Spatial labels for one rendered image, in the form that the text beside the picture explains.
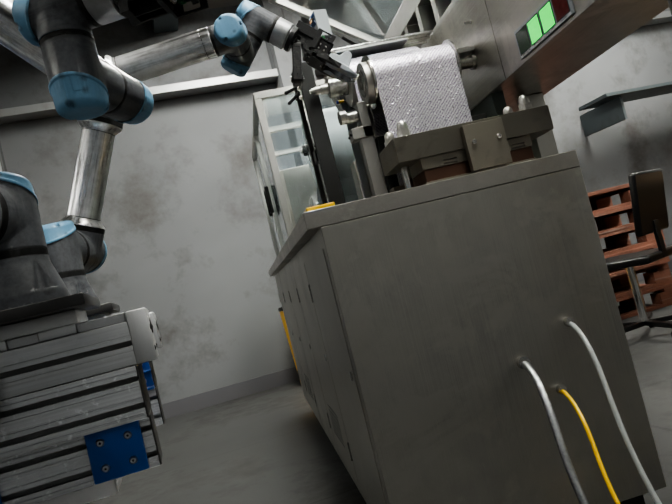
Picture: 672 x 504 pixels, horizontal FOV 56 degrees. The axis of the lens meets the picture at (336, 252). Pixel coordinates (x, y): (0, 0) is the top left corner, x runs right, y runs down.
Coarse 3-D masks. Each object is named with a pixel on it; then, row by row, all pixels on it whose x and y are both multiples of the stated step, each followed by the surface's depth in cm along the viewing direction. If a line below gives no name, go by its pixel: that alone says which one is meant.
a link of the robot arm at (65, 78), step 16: (64, 32) 87; (80, 32) 88; (48, 48) 87; (64, 48) 87; (80, 48) 88; (96, 48) 91; (48, 64) 88; (64, 64) 87; (80, 64) 88; (96, 64) 90; (48, 80) 89; (64, 80) 87; (80, 80) 87; (96, 80) 89; (112, 80) 94; (64, 96) 87; (80, 96) 87; (96, 96) 88; (112, 96) 95; (64, 112) 88; (80, 112) 90; (96, 112) 91
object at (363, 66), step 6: (360, 66) 171; (366, 66) 169; (366, 72) 168; (366, 78) 168; (372, 78) 168; (366, 84) 170; (372, 84) 169; (372, 90) 169; (360, 96) 179; (366, 96) 172; (372, 96) 171; (378, 96) 171; (366, 102) 174; (372, 102) 173
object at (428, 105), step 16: (432, 80) 170; (448, 80) 171; (384, 96) 168; (400, 96) 168; (416, 96) 169; (432, 96) 170; (448, 96) 170; (464, 96) 171; (384, 112) 167; (400, 112) 168; (416, 112) 169; (432, 112) 169; (448, 112) 170; (464, 112) 170; (416, 128) 168; (432, 128) 169
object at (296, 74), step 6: (294, 42) 169; (300, 42) 170; (294, 48) 169; (300, 48) 169; (294, 54) 169; (300, 54) 169; (294, 60) 169; (300, 60) 169; (294, 66) 169; (300, 66) 169; (294, 72) 169; (300, 72) 169; (294, 78) 168; (300, 78) 169; (294, 84) 170; (300, 84) 170
